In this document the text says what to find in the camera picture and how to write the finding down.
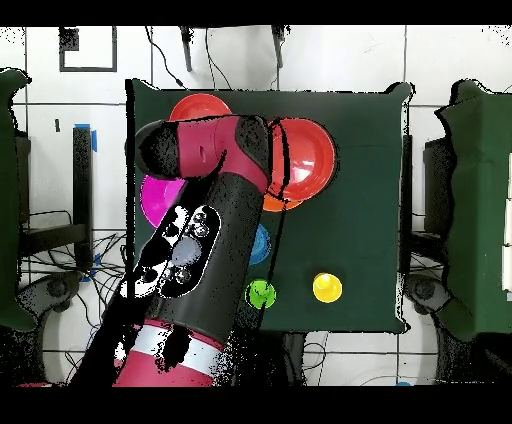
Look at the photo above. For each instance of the black table base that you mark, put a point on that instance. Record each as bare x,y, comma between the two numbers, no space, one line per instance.
294,356

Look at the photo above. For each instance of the large pink bowl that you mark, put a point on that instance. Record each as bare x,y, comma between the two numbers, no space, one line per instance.
158,198

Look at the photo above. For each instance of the green cup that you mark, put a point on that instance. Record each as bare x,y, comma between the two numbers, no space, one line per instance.
261,294

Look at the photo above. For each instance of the black round device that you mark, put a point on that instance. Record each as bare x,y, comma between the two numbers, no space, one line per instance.
424,288
56,288

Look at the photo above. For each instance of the large red bowl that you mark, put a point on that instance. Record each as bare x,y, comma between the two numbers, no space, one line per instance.
200,106
308,160

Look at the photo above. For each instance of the dark green table cloth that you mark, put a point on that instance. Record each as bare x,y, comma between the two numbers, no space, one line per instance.
352,240

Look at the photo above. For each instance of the black upright bar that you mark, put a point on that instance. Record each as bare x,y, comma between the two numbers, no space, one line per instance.
406,180

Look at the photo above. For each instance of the black stand leg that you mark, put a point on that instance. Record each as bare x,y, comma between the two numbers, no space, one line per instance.
186,52
278,48

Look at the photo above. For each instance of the green cloth covered table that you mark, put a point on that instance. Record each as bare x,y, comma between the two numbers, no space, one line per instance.
10,200
480,160

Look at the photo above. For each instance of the black square frame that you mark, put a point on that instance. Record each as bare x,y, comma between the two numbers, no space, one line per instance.
68,40

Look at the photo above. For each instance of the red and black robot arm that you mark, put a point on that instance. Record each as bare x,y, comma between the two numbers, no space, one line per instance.
224,240

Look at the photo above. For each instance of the yellow cup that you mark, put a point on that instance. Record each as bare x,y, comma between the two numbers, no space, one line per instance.
327,288

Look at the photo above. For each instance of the blue bowl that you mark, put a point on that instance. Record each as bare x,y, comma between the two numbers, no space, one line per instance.
260,244

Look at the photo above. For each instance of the black post with blue tape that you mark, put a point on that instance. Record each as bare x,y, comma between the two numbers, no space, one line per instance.
82,180

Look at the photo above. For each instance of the large orange bowl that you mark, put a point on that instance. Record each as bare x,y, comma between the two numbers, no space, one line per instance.
280,206

